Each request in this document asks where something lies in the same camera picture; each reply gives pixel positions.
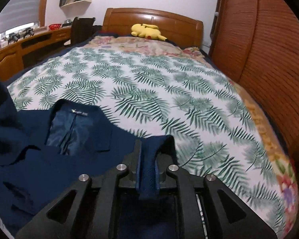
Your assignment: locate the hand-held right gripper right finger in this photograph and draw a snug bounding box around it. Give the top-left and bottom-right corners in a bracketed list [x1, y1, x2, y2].
[156, 153, 286, 239]

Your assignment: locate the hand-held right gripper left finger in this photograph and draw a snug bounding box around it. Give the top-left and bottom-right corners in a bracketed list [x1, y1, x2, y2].
[15, 139, 142, 239]

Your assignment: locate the navy blue suit jacket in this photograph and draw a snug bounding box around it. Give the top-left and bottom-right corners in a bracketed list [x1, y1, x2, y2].
[0, 72, 180, 239]

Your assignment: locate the leaf print bed sheet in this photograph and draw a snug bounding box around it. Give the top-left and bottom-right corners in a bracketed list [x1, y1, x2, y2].
[6, 47, 289, 229]

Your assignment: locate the floral blanket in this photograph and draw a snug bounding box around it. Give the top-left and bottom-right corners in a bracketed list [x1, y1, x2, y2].
[88, 35, 299, 237]

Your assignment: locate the yellow plush toy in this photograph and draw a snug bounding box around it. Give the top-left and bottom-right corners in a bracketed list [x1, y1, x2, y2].
[131, 23, 168, 42]

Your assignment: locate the wooden headboard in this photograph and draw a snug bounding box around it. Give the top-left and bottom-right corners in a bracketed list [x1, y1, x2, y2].
[102, 8, 204, 53]

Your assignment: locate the dark chair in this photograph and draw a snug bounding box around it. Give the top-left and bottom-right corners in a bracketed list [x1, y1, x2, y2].
[65, 17, 95, 47]

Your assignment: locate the wooden desk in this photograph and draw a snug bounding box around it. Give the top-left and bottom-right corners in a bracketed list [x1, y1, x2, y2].
[0, 25, 73, 80]

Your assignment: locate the wooden slatted wardrobe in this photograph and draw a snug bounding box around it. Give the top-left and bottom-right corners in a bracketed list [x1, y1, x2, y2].
[209, 0, 299, 160]

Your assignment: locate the grey window blind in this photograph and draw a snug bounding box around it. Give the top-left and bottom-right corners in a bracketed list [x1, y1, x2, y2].
[0, 0, 40, 38]

